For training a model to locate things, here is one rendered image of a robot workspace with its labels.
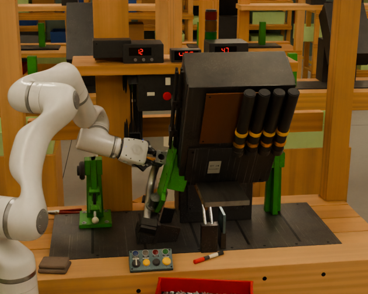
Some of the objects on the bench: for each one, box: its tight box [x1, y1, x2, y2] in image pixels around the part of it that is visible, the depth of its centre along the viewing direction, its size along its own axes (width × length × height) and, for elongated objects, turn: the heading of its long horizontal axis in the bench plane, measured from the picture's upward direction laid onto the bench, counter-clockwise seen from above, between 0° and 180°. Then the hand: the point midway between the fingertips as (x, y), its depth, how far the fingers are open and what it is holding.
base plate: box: [49, 202, 342, 260], centre depth 254 cm, size 42×110×2 cm, turn 97°
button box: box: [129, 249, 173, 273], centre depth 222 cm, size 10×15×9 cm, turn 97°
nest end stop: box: [138, 225, 157, 235], centre depth 240 cm, size 4×7×6 cm, turn 97°
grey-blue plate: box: [218, 207, 226, 249], centre depth 237 cm, size 10×2×14 cm, turn 7°
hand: (158, 158), depth 243 cm, fingers closed on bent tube, 3 cm apart
